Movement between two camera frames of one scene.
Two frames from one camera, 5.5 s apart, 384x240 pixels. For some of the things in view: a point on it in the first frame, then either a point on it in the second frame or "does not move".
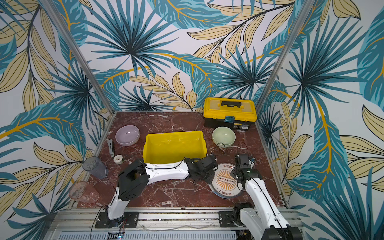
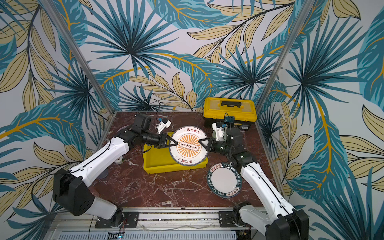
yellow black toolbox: [238, 113] does not move
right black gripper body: [244, 162] to [210, 144]
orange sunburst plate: [224, 185] to [189, 151]
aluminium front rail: [83, 219] does not move
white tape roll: [118, 159] does not move
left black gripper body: [197, 173] to [163, 140]
